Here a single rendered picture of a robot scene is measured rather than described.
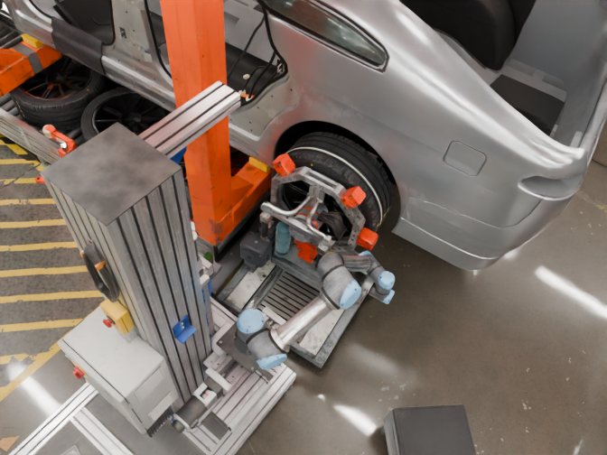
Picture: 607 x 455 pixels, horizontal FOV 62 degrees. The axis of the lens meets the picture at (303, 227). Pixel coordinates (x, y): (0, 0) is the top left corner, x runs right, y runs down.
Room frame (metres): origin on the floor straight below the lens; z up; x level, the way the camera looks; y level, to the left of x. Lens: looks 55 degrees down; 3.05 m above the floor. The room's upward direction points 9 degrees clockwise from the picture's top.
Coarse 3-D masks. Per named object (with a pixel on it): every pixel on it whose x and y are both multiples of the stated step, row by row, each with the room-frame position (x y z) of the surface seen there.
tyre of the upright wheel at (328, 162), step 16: (304, 144) 1.88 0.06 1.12; (320, 144) 1.85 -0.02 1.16; (336, 144) 1.85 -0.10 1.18; (352, 144) 1.87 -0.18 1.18; (304, 160) 1.76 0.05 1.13; (320, 160) 1.74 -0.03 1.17; (336, 160) 1.75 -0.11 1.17; (352, 160) 1.77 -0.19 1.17; (368, 160) 1.81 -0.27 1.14; (272, 176) 1.84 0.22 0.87; (336, 176) 1.68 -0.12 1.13; (352, 176) 1.68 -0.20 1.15; (368, 176) 1.72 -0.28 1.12; (384, 176) 1.78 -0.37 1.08; (368, 192) 1.64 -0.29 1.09; (384, 192) 1.72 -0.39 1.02; (288, 208) 1.78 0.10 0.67; (368, 208) 1.60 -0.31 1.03; (384, 208) 1.68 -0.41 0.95; (368, 224) 1.59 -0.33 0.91
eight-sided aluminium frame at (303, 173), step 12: (300, 168) 1.72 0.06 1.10; (276, 180) 1.73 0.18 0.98; (288, 180) 1.70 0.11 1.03; (300, 180) 1.67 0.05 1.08; (312, 180) 1.64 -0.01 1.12; (324, 180) 1.66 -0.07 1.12; (276, 192) 1.72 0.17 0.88; (336, 192) 1.59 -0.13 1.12; (276, 204) 1.73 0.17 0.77; (348, 216) 1.55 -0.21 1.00; (360, 216) 1.57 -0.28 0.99; (360, 228) 1.53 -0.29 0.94; (312, 240) 1.62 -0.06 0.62; (348, 240) 1.58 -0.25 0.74
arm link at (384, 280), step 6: (378, 270) 1.27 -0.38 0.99; (384, 270) 1.28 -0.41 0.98; (372, 276) 1.24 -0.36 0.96; (378, 276) 1.23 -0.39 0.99; (384, 276) 1.23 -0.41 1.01; (390, 276) 1.23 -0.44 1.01; (378, 282) 1.21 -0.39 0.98; (384, 282) 1.20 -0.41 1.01; (390, 282) 1.20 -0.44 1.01; (378, 288) 1.20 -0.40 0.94; (384, 288) 1.19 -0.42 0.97; (390, 288) 1.19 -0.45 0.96; (384, 294) 1.19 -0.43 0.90
